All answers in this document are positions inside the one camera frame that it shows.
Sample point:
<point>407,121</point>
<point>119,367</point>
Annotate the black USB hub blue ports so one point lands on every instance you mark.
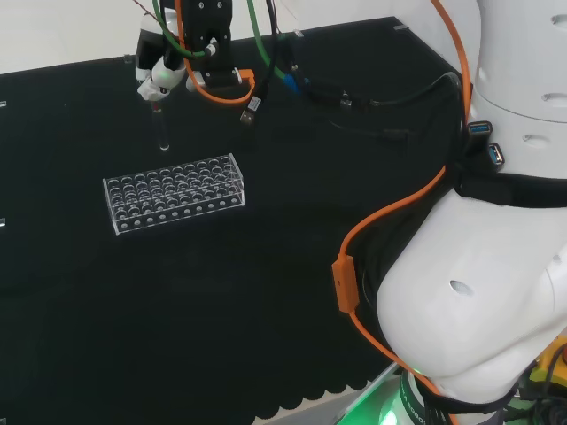
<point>480,129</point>

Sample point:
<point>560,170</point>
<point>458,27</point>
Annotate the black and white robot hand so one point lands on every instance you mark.
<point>153,53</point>

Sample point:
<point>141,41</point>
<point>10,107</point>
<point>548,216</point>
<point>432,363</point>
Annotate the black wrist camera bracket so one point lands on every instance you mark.
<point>212,26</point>

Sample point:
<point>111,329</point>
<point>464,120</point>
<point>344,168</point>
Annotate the black bench cloth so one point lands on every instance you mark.
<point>221,310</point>

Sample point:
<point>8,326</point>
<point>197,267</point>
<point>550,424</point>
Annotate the clear glass test tube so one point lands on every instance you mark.
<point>161,128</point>

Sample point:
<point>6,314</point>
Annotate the pale base board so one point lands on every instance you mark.
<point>376,398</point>

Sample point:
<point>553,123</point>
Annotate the clear acrylic test tube rack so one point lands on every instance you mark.
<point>177,208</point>

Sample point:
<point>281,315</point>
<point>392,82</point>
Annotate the yellow stop button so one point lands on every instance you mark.
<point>553,358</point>

